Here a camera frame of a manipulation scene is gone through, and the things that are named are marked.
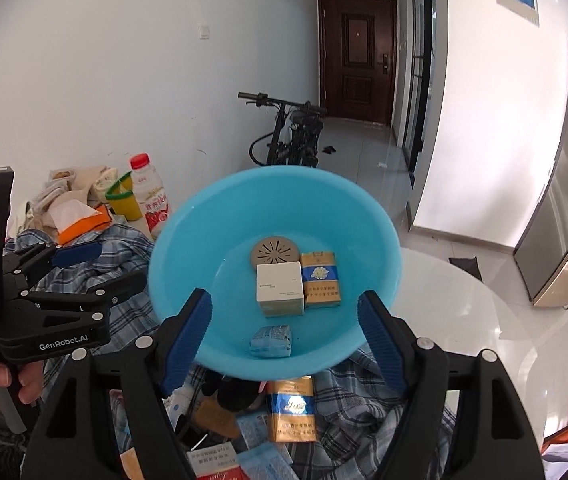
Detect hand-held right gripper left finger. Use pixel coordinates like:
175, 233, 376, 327
20, 287, 213, 480

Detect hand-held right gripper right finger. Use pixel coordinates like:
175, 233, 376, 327
357, 290, 547, 480

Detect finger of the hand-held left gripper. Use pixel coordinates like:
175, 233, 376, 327
25, 271, 149, 312
5, 240, 104, 275

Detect small blue tissue pack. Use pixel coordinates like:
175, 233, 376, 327
239, 445, 295, 480
249, 325, 293, 359

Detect gold cigarette box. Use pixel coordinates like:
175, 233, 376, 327
266, 376, 316, 443
300, 251, 342, 308

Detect blue plastic basin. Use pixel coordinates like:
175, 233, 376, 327
148, 165, 403, 381

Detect cream white carton box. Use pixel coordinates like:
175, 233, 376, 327
255, 261, 305, 318

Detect tan round perforated disc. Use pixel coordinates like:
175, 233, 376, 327
250, 235, 301, 268

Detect person's left hand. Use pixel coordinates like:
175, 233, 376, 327
0, 359, 45, 418

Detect orange tissue pack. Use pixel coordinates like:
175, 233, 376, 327
46, 200, 114, 246

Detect blue plaid cloth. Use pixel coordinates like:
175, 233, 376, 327
4, 220, 459, 480

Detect black cloth item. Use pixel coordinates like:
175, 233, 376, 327
203, 374, 267, 413

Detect yellow cup green rim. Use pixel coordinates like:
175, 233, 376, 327
105, 171, 143, 222

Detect brown leather wallet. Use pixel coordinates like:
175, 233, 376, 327
196, 397, 242, 441

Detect black phone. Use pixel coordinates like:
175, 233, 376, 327
174, 415, 209, 453

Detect white milk bottle red cap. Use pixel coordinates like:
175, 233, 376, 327
130, 153, 169, 241

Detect red white label box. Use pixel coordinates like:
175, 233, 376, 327
186, 442, 247, 480

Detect silver gold refrigerator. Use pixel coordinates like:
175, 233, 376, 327
514, 36, 568, 308

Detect black bicycle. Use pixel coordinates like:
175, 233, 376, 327
238, 91, 327, 168

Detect black framed glass door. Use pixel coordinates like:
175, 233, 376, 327
396, 0, 437, 181

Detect dark brown entrance door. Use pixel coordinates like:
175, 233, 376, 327
318, 0, 398, 128

